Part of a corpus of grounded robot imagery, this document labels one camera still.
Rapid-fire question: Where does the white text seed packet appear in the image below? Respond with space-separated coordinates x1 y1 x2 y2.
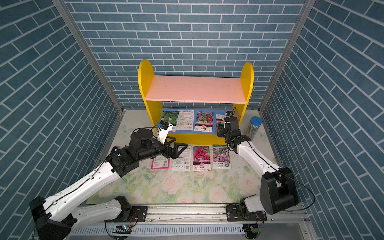
171 147 191 172

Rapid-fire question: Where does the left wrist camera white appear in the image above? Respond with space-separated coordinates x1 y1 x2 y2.
157 120 174 145

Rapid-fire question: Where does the yellow shelf with pink board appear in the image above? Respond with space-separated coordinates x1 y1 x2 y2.
138 60 254 146

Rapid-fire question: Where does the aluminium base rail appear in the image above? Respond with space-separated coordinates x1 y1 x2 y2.
68 204 317 240

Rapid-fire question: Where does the green gourd seed packet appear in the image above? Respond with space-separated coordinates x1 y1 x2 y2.
160 111 179 132

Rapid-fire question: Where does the magenta hollyhock seed packet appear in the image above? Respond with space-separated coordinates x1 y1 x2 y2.
192 146 212 172

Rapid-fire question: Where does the purple flower seed packet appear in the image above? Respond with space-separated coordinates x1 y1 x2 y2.
213 145 231 170

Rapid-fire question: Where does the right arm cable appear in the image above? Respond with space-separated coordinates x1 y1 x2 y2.
239 140 317 212

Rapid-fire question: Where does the pink bordered seed packet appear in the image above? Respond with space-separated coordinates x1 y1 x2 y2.
151 156 170 170

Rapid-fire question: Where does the floral table mat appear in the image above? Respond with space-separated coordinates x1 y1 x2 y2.
86 109 290 205

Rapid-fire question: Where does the steel bottle blue lid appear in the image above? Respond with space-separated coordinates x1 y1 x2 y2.
245 116 263 140

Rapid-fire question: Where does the red zinnia seed packet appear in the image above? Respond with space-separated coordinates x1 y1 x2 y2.
216 114 226 135

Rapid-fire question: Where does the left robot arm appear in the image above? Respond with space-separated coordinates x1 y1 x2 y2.
30 128 188 240

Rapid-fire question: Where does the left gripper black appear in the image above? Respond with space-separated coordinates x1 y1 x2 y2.
137 135 188 162

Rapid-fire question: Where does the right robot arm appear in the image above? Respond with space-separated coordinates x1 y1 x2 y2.
217 116 299 221

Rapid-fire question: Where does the white text packet lower shelf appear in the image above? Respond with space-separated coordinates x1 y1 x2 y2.
176 110 195 131

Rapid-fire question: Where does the mixed flower seed packet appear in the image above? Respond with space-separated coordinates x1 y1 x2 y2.
194 111 214 133

